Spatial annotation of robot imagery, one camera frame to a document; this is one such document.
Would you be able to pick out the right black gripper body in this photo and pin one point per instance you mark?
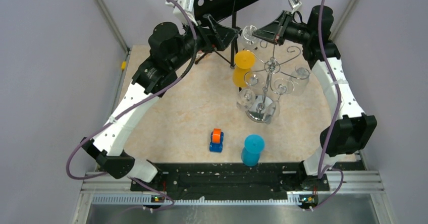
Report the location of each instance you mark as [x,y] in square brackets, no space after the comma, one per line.
[295,33]

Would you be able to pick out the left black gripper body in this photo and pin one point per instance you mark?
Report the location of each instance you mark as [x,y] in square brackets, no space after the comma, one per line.
[205,42]

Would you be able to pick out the orange plastic wine glass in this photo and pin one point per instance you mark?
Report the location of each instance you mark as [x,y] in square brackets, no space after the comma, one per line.
[244,60]

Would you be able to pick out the clear wine glass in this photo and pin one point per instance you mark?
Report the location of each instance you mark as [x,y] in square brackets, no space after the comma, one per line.
[252,83]

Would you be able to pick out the blue plastic wine glass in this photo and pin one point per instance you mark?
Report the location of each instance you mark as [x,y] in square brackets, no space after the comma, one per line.
[251,152]

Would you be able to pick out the clear glass with clips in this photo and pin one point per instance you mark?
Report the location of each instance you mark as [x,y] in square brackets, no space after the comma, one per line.
[300,79]

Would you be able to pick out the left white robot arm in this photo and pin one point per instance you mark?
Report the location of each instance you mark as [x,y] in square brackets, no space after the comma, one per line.
[169,50]

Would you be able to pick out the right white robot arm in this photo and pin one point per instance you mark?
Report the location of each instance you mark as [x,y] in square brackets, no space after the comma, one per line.
[350,128]

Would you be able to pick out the yellow clamp left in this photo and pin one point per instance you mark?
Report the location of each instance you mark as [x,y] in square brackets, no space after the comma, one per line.
[123,65]

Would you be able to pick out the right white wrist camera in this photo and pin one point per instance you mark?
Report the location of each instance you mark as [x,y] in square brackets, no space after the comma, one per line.
[295,5]

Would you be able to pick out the silver wire glass rack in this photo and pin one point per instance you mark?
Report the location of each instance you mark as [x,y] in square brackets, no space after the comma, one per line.
[272,69]

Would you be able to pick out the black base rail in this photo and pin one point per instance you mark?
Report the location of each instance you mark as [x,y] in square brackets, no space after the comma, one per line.
[234,181]

